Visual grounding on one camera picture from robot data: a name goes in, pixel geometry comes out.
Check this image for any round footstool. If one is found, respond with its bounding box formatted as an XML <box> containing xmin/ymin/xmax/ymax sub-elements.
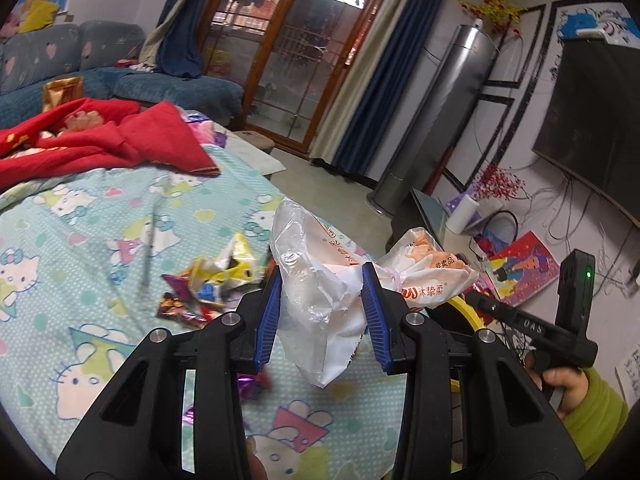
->
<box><xmin>234</xmin><ymin>130</ymin><xmax>274</xmax><ymax>154</ymax></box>

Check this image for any wooden glass sliding door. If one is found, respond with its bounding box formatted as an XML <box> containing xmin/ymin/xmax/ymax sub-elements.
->
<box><xmin>198</xmin><ymin>0</ymin><xmax>384</xmax><ymax>157</ymax></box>

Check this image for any tv cabinet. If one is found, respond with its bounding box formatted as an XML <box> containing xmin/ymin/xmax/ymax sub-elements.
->
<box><xmin>389</xmin><ymin>187</ymin><xmax>526</xmax><ymax>340</ymax></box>

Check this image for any green sleeve forearm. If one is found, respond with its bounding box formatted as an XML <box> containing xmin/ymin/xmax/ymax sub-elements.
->
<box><xmin>563</xmin><ymin>368</ymin><xmax>629</xmax><ymax>469</ymax></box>

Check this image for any white paper roll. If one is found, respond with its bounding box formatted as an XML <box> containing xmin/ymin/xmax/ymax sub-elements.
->
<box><xmin>446</xmin><ymin>194</ymin><xmax>480</xmax><ymax>235</ymax></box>

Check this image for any left blue curtain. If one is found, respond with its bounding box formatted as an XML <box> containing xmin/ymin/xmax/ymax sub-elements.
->
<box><xmin>139</xmin><ymin>0</ymin><xmax>207</xmax><ymax>78</ymax></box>

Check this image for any person's left hand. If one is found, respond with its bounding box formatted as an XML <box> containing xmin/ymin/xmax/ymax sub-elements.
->
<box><xmin>247</xmin><ymin>452</ymin><xmax>268</xmax><ymax>480</ymax></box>

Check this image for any yellow flower decoration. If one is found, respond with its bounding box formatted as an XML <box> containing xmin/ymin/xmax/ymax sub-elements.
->
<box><xmin>456</xmin><ymin>0</ymin><xmax>527</xmax><ymax>34</ymax></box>

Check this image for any blue curtain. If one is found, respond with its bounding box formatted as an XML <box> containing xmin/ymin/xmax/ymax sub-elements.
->
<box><xmin>139</xmin><ymin>0</ymin><xmax>207</xmax><ymax>78</ymax></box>
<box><xmin>332</xmin><ymin>0</ymin><xmax>442</xmax><ymax>176</ymax></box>

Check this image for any silver tower air conditioner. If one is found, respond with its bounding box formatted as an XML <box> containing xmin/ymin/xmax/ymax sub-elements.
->
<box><xmin>367</xmin><ymin>20</ymin><xmax>497</xmax><ymax>218</ymax></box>

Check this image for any red white candy wrapper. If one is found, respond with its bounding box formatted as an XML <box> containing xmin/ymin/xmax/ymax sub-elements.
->
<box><xmin>156</xmin><ymin>274</ymin><xmax>222</xmax><ymax>330</ymax></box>

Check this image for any person's right hand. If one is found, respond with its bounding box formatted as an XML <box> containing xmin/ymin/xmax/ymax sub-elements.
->
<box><xmin>524</xmin><ymin>352</ymin><xmax>589</xmax><ymax>419</ymax></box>

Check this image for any yellow snack wrapper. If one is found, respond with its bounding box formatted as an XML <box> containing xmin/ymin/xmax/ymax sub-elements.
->
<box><xmin>188</xmin><ymin>233</ymin><xmax>262</xmax><ymax>307</ymax></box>

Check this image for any purple foil wrapper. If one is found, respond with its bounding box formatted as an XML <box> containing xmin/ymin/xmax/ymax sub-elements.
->
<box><xmin>182</xmin><ymin>370</ymin><xmax>271</xmax><ymax>425</ymax></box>

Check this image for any coffee table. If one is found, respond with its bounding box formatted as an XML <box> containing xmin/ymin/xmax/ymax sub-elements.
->
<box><xmin>226</xmin><ymin>132</ymin><xmax>285</xmax><ymax>178</ymax></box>

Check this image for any yellow rimmed black trash bin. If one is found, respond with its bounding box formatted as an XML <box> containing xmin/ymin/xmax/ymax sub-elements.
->
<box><xmin>447</xmin><ymin>294</ymin><xmax>486</xmax><ymax>396</ymax></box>

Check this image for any red berry branch decoration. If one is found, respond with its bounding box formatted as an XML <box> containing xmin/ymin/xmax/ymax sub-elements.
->
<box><xmin>471</xmin><ymin>164</ymin><xmax>524</xmax><ymax>202</ymax></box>

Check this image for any blue grey sofa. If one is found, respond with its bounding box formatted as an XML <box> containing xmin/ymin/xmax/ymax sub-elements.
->
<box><xmin>1</xmin><ymin>21</ymin><xmax>243</xmax><ymax>129</ymax></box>

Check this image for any colourful diamond painting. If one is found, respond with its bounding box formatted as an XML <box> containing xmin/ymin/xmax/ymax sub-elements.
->
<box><xmin>485</xmin><ymin>231</ymin><xmax>560</xmax><ymax>307</ymax></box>

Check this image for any red blanket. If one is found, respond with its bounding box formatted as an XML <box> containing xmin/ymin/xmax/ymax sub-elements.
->
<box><xmin>1</xmin><ymin>98</ymin><xmax>220</xmax><ymax>191</ymax></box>

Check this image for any right blue curtain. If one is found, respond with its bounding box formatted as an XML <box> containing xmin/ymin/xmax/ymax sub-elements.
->
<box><xmin>332</xmin><ymin>0</ymin><xmax>442</xmax><ymax>176</ymax></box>

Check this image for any white orange printed bag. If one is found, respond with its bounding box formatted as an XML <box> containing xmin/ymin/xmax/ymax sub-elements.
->
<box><xmin>270</xmin><ymin>200</ymin><xmax>478</xmax><ymax>388</ymax></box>

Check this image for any wall mounted television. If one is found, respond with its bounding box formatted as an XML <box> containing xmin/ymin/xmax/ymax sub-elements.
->
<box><xmin>533</xmin><ymin>39</ymin><xmax>640</xmax><ymax>223</ymax></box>

